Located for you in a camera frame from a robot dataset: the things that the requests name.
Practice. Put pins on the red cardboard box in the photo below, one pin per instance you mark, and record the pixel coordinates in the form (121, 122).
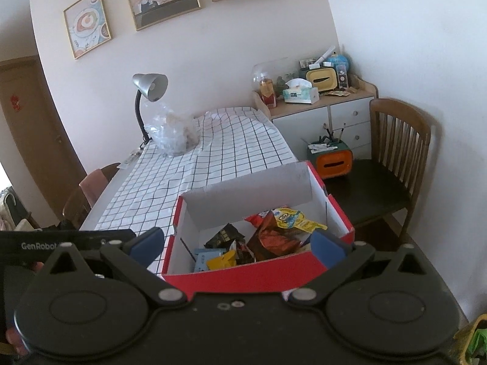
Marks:
(228, 279)

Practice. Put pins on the clear plastic bag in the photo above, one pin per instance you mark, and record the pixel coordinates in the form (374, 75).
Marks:
(171, 133)

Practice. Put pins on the orange green pen holder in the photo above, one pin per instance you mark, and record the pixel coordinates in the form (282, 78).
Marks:
(334, 165)

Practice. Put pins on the yellow cartoon snack packet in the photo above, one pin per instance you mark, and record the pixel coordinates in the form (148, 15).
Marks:
(293, 218)

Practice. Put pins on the amber bottle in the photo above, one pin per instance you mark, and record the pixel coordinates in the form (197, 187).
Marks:
(267, 91)

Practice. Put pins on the wooden door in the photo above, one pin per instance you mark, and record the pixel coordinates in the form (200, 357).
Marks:
(34, 133)

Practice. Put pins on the yellow tissue holder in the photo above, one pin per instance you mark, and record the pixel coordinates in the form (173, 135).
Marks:
(321, 78)

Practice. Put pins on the plain yellow snack packet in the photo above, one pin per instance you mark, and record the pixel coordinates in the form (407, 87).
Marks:
(222, 261)

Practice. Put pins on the person's left hand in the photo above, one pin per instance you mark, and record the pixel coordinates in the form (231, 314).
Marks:
(12, 340)

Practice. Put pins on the brown snack packet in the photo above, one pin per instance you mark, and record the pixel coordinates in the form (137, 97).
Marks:
(274, 241)

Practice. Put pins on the black snack packet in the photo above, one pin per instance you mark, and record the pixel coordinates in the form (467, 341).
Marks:
(224, 235)

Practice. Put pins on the blue globe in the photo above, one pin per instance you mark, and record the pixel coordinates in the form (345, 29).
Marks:
(340, 62)

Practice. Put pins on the wooden chair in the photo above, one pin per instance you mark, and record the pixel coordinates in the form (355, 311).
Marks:
(399, 129)
(72, 205)

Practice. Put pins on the glass dome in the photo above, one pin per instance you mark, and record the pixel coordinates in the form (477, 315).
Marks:
(274, 70)

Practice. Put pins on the silver desk lamp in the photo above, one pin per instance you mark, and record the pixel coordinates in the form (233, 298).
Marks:
(152, 85)

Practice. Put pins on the pink cloth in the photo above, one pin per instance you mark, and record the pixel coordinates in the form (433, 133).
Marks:
(93, 186)

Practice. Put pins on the grey blue snack packet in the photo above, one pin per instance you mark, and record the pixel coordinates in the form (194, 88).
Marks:
(201, 260)

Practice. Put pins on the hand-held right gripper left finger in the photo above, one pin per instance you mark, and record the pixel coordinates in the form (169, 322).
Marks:
(146, 245)

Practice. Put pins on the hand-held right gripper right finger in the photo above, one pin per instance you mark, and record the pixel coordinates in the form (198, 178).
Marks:
(327, 249)

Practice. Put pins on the checked white tablecloth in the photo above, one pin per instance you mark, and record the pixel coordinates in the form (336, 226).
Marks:
(213, 152)

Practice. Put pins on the yellow green bag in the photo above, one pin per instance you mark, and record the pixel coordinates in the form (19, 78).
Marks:
(473, 344)

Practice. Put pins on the white wooden cabinet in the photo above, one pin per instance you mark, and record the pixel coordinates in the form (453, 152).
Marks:
(342, 116)

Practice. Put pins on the white paper roll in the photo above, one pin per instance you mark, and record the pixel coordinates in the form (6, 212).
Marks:
(323, 56)

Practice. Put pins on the red door ornament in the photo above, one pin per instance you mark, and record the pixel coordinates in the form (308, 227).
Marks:
(15, 102)

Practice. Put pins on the small dark red snack packet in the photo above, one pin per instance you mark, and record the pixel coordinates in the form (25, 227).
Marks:
(243, 253)

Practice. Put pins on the tissue box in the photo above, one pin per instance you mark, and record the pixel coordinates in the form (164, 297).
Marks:
(300, 95)

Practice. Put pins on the framed food picture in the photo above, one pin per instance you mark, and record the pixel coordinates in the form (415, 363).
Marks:
(86, 24)

